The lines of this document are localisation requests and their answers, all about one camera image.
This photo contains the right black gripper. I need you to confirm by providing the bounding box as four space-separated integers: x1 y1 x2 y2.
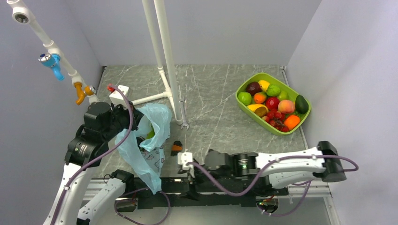
178 162 232 201

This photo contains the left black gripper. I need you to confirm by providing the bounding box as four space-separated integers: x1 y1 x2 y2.
103 99 145 140

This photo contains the light blue plastic bag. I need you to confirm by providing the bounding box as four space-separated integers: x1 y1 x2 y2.
117 103 172 194

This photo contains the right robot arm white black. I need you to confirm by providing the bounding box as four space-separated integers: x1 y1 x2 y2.
177 141 346 195

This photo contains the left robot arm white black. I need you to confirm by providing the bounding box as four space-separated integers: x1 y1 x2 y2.
44 102 143 225

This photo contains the yellow fake mango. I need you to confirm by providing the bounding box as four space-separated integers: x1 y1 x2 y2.
247 104 269 118

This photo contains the red fake cherry bunch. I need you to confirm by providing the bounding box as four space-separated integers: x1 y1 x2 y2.
262 110 290 133

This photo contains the green fake apple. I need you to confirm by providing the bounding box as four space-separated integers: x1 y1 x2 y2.
237 92 252 106

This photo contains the small orange fake fruit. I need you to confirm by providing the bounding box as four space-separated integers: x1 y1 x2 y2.
253 92 268 104

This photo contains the red fake apple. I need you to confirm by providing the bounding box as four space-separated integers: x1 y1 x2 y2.
265 97 280 111

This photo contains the orange fake tangerine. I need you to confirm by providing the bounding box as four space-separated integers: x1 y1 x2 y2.
283 115 301 131

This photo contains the dark purple fake plum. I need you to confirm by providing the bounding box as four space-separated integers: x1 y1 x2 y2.
245 82 262 96

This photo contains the fake peach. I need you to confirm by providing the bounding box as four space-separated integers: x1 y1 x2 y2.
277 100 295 114

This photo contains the bumpy green fake fruit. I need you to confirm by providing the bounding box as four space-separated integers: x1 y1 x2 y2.
266 84 281 97

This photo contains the yellow fake lemon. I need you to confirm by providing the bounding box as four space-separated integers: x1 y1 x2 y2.
258 80 270 92

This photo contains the light green fake lime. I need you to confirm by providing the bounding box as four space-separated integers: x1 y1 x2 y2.
277 90 289 101

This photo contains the dark green fake avocado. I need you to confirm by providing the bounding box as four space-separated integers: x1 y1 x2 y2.
295 95 310 114

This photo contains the orange tap valve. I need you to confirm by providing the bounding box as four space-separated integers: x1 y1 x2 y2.
74 82 96 105

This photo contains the black orange hex key set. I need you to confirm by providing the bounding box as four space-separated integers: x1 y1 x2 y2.
170 141 183 156

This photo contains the steel wrench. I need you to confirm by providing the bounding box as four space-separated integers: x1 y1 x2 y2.
179 97 189 130

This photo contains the white PVC pipe stand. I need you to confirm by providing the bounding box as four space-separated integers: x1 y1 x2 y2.
93 0 187 125

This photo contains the blue tap valve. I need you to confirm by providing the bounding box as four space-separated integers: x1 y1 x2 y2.
38 52 64 81

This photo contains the white pipe with taps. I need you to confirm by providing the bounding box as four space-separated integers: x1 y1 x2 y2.
7 0 99 104

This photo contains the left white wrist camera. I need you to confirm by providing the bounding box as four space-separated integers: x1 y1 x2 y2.
107 85 130 108

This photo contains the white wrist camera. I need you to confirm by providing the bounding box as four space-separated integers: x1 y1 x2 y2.
177 152 195 178
107 85 130 108

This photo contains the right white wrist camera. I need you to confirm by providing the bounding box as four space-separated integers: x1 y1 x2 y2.
177 152 195 178

